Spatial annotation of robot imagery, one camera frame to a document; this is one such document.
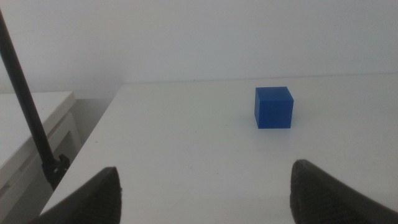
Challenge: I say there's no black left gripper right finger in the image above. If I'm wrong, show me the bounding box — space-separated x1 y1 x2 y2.
289 159 398 224

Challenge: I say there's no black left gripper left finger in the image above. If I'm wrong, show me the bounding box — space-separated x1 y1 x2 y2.
27 166 123 224

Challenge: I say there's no blue cube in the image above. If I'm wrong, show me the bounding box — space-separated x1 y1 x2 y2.
254 86 295 129

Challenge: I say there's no white side table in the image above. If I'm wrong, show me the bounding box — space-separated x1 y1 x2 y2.
0 91 83 224

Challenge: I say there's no black stand pole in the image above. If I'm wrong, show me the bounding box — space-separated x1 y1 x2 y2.
0 9 71 190

